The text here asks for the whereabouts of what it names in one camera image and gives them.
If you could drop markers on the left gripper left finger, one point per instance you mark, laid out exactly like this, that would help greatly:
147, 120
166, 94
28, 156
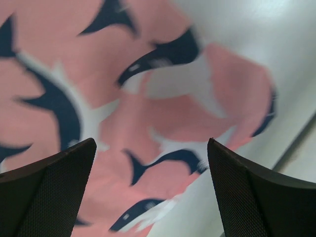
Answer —
42, 199

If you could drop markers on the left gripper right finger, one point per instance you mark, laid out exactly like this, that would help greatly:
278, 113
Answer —
255, 201

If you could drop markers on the pink shark print shorts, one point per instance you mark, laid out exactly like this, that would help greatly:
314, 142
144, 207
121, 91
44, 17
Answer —
149, 80

